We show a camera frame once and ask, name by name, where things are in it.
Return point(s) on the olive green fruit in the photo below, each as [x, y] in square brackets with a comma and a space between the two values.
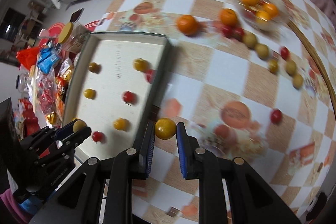
[78, 125]

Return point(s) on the blue snack packet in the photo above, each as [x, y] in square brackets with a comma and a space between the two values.
[47, 58]

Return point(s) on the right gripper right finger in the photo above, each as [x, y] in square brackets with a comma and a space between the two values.
[184, 151]

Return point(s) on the white rectangular tray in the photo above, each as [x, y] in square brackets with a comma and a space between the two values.
[115, 52]

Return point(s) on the plastic jar yellow lid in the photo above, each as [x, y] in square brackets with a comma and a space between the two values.
[72, 37]

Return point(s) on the glass fruit bowl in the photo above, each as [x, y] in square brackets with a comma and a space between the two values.
[248, 13]

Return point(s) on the brown longan fruit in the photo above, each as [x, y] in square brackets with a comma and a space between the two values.
[250, 40]
[297, 81]
[262, 51]
[291, 67]

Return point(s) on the orange mandarin near bowl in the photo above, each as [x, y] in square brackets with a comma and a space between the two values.
[228, 17]

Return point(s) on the orange mandarin near tray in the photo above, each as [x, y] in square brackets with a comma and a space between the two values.
[187, 25]

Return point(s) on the red snack bag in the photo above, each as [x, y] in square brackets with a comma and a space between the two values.
[45, 93]

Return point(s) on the dark olive cherry tomato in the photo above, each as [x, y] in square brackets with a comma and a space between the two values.
[94, 67]

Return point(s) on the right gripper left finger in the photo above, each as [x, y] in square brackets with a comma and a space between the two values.
[146, 151]

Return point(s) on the olive yellow cherry tomato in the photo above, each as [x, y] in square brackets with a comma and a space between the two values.
[273, 66]

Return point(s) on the red cherry tomato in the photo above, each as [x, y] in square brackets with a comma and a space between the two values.
[284, 53]
[98, 137]
[276, 116]
[129, 97]
[150, 75]
[238, 33]
[227, 31]

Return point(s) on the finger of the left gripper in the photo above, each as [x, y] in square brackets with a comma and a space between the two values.
[64, 132]
[76, 138]

